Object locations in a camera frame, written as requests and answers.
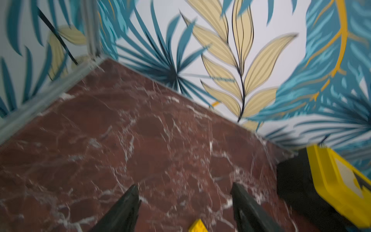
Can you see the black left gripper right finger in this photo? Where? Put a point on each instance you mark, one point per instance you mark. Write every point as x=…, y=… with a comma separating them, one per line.
x=248, y=214

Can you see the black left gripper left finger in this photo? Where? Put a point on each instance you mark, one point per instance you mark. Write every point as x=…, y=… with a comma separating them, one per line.
x=123, y=215

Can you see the yellow small lego brick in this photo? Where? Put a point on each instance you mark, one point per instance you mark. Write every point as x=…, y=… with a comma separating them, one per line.
x=197, y=226

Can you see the yellow black toolbox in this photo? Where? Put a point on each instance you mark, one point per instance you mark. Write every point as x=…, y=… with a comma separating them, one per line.
x=324, y=187

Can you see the aluminium left table rail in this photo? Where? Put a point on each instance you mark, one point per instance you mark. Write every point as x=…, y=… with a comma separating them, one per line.
x=21, y=117

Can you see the aluminium left corner post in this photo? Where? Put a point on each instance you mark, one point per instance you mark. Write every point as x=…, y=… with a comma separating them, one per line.
x=89, y=10

